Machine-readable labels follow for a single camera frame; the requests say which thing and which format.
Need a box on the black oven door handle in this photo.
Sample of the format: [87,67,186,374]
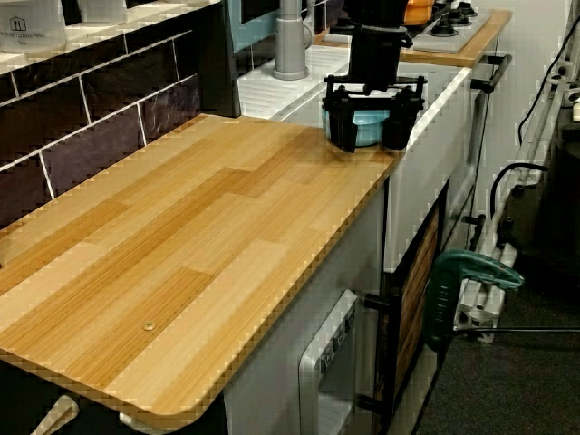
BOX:
[469,53,513,95]

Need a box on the white cabinet knob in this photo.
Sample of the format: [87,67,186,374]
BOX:
[30,393,81,435]

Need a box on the light blue bowl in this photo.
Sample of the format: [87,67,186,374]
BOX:
[322,108,392,148]

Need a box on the cream shelf ledge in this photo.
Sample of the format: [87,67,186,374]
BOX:
[0,0,224,76]

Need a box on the grey toy stove top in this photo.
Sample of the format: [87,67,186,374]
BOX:
[329,0,493,53]

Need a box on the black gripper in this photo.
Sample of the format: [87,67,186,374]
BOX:
[322,25,427,154]

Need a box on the dark tiled backsplash panel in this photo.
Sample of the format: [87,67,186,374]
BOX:
[0,30,201,227]

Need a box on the thick black cable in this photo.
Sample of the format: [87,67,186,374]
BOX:
[490,162,550,219]

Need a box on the grey dishwasher front panel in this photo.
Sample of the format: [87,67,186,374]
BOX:
[297,289,360,435]

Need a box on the grey toy faucet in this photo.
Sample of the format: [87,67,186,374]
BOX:
[271,0,314,82]

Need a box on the aluminium frame rail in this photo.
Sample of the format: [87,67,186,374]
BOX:
[452,67,580,343]

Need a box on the orange toy pot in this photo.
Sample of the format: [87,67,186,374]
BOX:
[402,0,439,26]

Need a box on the white plastic jar with lid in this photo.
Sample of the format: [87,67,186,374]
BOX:
[0,0,68,53]
[79,0,129,24]

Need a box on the black cabinet door handle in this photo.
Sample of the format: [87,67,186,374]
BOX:
[363,292,401,314]

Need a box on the green clamp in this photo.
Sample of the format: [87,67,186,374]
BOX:
[424,251,527,353]

